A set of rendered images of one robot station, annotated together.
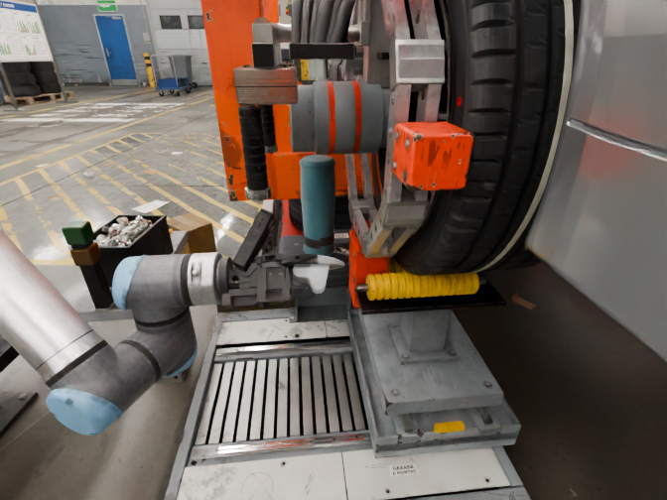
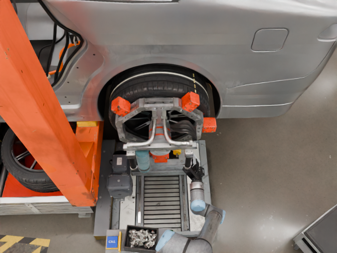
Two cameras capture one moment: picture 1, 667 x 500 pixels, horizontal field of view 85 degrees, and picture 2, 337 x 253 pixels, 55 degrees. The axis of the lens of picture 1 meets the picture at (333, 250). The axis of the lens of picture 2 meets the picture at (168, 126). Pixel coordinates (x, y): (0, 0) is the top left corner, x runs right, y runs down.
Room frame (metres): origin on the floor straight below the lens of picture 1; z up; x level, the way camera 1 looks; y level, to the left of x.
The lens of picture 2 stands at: (0.67, 1.00, 2.62)
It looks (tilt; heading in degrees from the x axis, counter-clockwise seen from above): 58 degrees down; 274
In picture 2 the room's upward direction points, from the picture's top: straight up
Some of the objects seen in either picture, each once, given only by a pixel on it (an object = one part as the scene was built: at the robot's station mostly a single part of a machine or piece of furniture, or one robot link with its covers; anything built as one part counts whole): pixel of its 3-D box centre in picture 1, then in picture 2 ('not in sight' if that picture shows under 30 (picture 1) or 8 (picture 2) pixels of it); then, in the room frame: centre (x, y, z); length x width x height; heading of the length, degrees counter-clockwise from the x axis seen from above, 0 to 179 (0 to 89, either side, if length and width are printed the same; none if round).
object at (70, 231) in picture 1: (78, 232); not in sight; (0.68, 0.53, 0.64); 0.04 x 0.04 x 0.04; 6
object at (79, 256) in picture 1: (86, 253); not in sight; (0.68, 0.53, 0.59); 0.04 x 0.04 x 0.04; 6
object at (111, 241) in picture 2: not in sight; (112, 242); (1.05, 0.57, 0.47); 0.07 x 0.07 x 0.02; 6
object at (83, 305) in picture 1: (138, 268); (139, 242); (0.88, 0.55, 0.44); 0.43 x 0.17 x 0.03; 6
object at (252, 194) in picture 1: (254, 151); (188, 160); (0.60, 0.13, 0.83); 0.04 x 0.04 x 0.16
